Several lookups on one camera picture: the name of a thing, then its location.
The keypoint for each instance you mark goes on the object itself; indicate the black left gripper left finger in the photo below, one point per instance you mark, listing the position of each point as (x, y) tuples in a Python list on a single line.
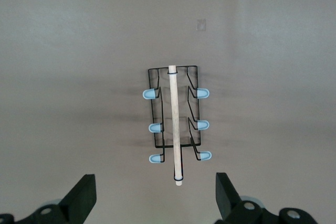
[(76, 203)]

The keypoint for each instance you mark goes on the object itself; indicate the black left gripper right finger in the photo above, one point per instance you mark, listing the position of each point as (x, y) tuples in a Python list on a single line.
[(228, 200)]

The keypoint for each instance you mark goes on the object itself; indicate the brown table mat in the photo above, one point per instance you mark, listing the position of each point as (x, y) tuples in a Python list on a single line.
[(78, 51)]

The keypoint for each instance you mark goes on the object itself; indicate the small tape square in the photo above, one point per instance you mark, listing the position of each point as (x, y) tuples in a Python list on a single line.
[(201, 24)]

